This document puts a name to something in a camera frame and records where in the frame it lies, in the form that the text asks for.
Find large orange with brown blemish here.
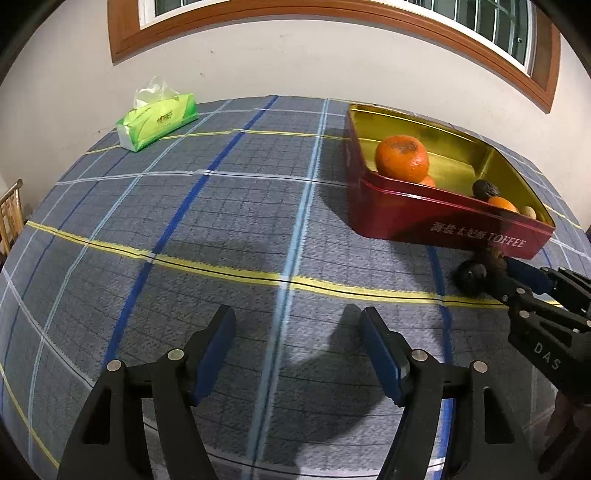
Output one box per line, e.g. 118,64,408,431
374,135,430,183

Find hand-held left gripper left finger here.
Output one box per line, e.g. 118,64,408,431
56,305,237,480

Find large dark wrinkled passion fruit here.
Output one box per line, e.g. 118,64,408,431
452,247,509,296

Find small dark wrinkled fruit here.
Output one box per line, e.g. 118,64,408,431
472,179,502,201

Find person's right hand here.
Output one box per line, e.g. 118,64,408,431
537,391,591,472

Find green tissue pack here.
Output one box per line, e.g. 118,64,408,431
115,76,199,153

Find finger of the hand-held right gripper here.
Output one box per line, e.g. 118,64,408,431
480,272,591,326
505,257,591,319

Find wooden framed window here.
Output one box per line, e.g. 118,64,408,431
107,0,561,114

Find red and gold tin box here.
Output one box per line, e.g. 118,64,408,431
346,104,556,260

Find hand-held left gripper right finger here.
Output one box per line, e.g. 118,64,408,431
360,307,539,480

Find grey plaid tablecloth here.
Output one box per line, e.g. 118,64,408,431
0,95,591,480

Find light wooden chair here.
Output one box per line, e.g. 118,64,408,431
0,179,24,269

